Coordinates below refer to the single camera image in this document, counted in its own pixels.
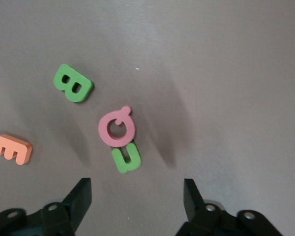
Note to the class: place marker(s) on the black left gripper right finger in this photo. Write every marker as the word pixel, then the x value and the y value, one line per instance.
pixel 206 221

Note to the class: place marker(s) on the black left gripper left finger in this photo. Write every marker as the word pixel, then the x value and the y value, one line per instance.
pixel 64 216

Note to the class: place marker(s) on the green foam letter U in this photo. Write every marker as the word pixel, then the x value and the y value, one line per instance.
pixel 118 159

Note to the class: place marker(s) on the green foam letter B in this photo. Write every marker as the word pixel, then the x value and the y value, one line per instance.
pixel 59 83

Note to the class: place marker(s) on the orange foam letter E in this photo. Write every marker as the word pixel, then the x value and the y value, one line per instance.
pixel 12 142

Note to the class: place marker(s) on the pink foam letter Q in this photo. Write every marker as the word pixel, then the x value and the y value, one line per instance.
pixel 103 132

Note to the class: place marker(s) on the brown table cover mat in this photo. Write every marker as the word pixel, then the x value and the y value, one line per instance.
pixel 211 73

